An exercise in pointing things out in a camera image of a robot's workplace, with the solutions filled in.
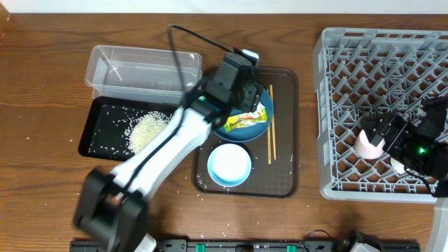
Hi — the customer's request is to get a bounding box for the white cup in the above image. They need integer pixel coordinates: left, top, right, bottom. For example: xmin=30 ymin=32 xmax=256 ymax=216
xmin=390 ymin=157 xmax=406 ymax=175

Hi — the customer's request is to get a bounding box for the pink cup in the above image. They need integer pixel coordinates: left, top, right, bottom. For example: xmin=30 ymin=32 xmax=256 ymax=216
xmin=354 ymin=130 xmax=386 ymax=160

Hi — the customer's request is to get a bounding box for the light blue bowl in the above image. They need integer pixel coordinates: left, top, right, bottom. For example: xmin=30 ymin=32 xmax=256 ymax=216
xmin=206 ymin=143 xmax=253 ymax=188

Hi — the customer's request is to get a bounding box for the yellow green snack wrapper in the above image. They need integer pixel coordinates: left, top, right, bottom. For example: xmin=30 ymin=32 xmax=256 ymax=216
xmin=223 ymin=103 xmax=267 ymax=132

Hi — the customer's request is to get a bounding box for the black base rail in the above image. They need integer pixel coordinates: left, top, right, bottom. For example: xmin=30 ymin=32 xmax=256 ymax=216
xmin=69 ymin=229 xmax=421 ymax=252

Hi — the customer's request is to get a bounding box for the right wooden chopstick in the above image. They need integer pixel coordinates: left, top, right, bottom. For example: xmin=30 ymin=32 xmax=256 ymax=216
xmin=269 ymin=85 xmax=277 ymax=160

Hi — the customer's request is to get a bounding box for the dark blue plate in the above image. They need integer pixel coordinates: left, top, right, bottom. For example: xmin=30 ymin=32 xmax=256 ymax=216
xmin=215 ymin=90 xmax=274 ymax=143

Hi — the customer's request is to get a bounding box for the left black cable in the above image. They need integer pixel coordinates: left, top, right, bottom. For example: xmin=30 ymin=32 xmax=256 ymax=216
xmin=122 ymin=23 xmax=234 ymax=186

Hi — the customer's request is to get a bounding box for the wooden chopstick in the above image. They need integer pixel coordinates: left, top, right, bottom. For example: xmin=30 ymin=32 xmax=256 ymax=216
xmin=269 ymin=85 xmax=277 ymax=160
xmin=266 ymin=88 xmax=272 ymax=165

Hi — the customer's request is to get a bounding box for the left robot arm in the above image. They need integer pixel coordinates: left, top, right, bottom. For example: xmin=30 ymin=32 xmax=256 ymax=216
xmin=73 ymin=49 xmax=263 ymax=251

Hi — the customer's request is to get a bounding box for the clear plastic bin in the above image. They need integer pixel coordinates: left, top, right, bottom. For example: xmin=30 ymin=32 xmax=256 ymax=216
xmin=85 ymin=45 xmax=183 ymax=105

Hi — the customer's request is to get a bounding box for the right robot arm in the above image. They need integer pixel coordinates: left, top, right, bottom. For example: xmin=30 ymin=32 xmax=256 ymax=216
xmin=360 ymin=97 xmax=447 ymax=251

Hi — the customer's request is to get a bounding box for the left wooden chopstick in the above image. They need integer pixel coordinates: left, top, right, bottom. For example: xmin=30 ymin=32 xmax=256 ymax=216
xmin=266 ymin=88 xmax=272 ymax=165

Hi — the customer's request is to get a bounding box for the black plastic tray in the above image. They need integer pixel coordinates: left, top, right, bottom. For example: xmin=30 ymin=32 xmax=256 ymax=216
xmin=78 ymin=97 xmax=177 ymax=161

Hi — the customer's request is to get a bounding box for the grey dishwasher rack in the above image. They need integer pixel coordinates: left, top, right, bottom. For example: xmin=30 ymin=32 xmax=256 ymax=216
xmin=312 ymin=27 xmax=447 ymax=204

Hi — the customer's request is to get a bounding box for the pile of rice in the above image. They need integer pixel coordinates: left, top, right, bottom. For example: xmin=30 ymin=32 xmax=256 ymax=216
xmin=124 ymin=111 xmax=172 ymax=154

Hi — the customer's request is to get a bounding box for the dark brown serving tray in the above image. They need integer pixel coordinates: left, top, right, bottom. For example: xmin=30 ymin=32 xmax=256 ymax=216
xmin=192 ymin=67 xmax=299 ymax=198

